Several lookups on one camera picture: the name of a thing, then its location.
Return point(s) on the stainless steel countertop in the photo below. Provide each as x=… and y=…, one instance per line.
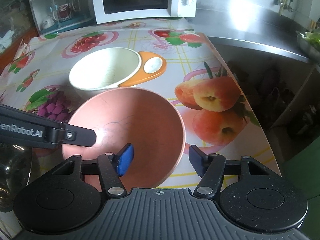
x=241, y=23

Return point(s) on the wooden display cabinet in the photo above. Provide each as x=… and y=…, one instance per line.
x=16, y=20

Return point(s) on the fruit pattern tablecloth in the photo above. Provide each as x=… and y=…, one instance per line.
x=41, y=70

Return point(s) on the cream and orange bowl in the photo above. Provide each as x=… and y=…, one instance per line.
x=115, y=67

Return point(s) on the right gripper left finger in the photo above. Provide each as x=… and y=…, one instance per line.
x=113, y=166

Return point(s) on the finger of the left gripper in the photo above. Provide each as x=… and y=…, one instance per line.
x=72, y=135

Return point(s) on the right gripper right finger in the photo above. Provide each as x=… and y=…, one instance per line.
x=211, y=170

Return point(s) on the pink plastic bowl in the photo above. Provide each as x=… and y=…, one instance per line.
x=148, y=121

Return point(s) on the red patterned glass mug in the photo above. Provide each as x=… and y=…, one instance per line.
x=65, y=12

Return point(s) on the stainless steel bowl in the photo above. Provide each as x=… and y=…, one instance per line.
x=16, y=163

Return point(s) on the green kitchen cupboard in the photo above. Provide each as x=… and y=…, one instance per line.
x=303, y=171

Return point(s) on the white teapot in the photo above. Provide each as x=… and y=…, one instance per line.
x=48, y=22

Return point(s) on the white glass-front storage cabinet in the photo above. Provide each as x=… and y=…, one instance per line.
x=56, y=16

